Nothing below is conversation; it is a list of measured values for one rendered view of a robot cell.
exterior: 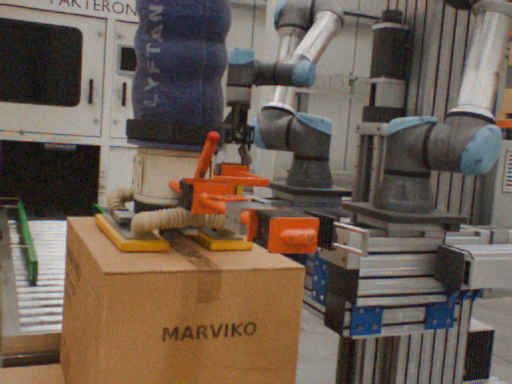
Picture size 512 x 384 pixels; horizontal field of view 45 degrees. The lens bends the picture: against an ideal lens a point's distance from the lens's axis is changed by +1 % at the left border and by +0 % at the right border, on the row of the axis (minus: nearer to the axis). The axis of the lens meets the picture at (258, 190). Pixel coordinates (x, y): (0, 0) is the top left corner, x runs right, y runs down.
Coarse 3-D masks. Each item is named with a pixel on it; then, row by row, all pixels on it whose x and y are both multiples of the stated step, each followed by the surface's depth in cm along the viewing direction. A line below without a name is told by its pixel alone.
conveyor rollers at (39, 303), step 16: (32, 224) 366; (48, 224) 369; (64, 224) 374; (16, 240) 322; (48, 240) 321; (64, 240) 324; (16, 256) 281; (48, 256) 286; (64, 256) 289; (16, 272) 256; (48, 272) 260; (16, 288) 232; (32, 288) 233; (48, 288) 235; (32, 304) 216; (48, 304) 218; (32, 320) 199; (48, 320) 201
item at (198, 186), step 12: (180, 180) 122; (192, 180) 123; (204, 180) 124; (216, 180) 125; (192, 192) 116; (204, 192) 116; (216, 192) 117; (228, 192) 118; (180, 204) 121; (192, 204) 116
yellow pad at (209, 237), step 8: (200, 232) 142; (208, 232) 140; (216, 232) 141; (200, 240) 138; (208, 240) 134; (216, 240) 134; (224, 240) 135; (232, 240) 135; (240, 240) 136; (208, 248) 133; (216, 248) 132; (224, 248) 133; (232, 248) 134; (240, 248) 135; (248, 248) 135
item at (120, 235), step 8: (120, 208) 147; (96, 216) 152; (104, 216) 150; (112, 216) 150; (104, 224) 142; (112, 224) 141; (120, 224) 140; (128, 224) 141; (104, 232) 142; (112, 232) 134; (120, 232) 132; (128, 232) 132; (152, 232) 134; (112, 240) 132; (120, 240) 126; (128, 240) 126; (136, 240) 127; (144, 240) 128; (152, 240) 128; (160, 240) 129; (120, 248) 125; (128, 248) 125; (136, 248) 125; (144, 248) 126; (152, 248) 127; (160, 248) 127; (168, 248) 128
